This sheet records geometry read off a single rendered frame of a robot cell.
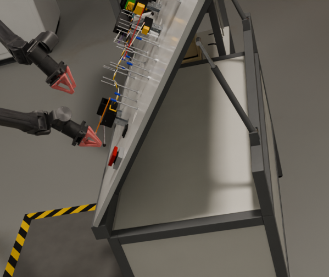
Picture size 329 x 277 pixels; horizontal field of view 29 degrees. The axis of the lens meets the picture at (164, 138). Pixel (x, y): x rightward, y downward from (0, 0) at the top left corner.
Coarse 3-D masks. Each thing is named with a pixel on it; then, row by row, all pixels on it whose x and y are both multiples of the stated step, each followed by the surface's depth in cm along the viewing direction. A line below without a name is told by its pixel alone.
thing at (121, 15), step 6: (120, 12) 284; (126, 12) 285; (120, 18) 283; (126, 18) 284; (120, 24) 283; (126, 24) 283; (132, 24) 287; (114, 30) 286; (126, 30) 283; (138, 30) 289
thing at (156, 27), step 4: (152, 12) 233; (148, 16) 232; (144, 20) 229; (148, 20) 229; (152, 20) 230; (144, 24) 228; (148, 24) 228; (152, 24) 230; (156, 24) 231; (152, 28) 231; (156, 28) 230; (160, 28) 230; (148, 32) 230
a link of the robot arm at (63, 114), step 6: (60, 108) 222; (66, 108) 223; (48, 114) 225; (54, 114) 221; (60, 114) 222; (66, 114) 223; (48, 120) 226; (54, 120) 222; (60, 120) 221; (66, 120) 222; (48, 126) 227; (36, 132) 226; (42, 132) 226; (48, 132) 227
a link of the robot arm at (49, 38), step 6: (48, 30) 223; (42, 36) 221; (48, 36) 221; (54, 36) 222; (18, 42) 220; (24, 42) 219; (30, 42) 221; (42, 42) 220; (48, 42) 220; (54, 42) 222; (18, 48) 219; (24, 48) 219; (48, 48) 221; (24, 54) 220; (30, 60) 223
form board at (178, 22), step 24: (168, 0) 244; (192, 0) 180; (168, 24) 216; (192, 24) 174; (144, 48) 269; (168, 48) 194; (144, 72) 236; (168, 72) 184; (144, 96) 209; (144, 120) 195; (120, 144) 229; (120, 168) 207; (96, 216) 223
